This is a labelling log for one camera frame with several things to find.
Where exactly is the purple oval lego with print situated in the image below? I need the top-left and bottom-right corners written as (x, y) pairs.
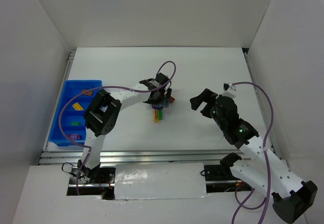
top-left (151, 104), bottom-right (164, 110)

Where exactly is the purple printed lego brick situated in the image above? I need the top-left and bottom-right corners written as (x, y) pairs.
top-left (67, 133), bottom-right (82, 141)

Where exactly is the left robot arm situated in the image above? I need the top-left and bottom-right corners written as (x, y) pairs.
top-left (77, 72), bottom-right (170, 182)

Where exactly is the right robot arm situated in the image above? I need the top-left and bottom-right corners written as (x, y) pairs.
top-left (190, 89), bottom-right (318, 223)

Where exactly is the green lego plate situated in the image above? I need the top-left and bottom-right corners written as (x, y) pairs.
top-left (157, 109), bottom-right (163, 120)

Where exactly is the yellow striped lego brick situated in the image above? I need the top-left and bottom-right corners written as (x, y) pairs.
top-left (153, 110), bottom-right (159, 123)

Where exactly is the white foil panel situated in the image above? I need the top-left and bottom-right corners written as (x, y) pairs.
top-left (114, 163), bottom-right (207, 200)

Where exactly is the blue compartment bin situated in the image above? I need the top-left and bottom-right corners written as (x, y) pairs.
top-left (49, 80), bottom-right (102, 147)

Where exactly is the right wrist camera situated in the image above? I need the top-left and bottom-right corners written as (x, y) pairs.
top-left (222, 83), bottom-right (237, 99)

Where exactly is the aluminium frame rail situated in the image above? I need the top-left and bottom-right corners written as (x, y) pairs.
top-left (38, 150), bottom-right (247, 165)

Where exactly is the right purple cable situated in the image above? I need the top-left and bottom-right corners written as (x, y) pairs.
top-left (231, 81), bottom-right (274, 224)

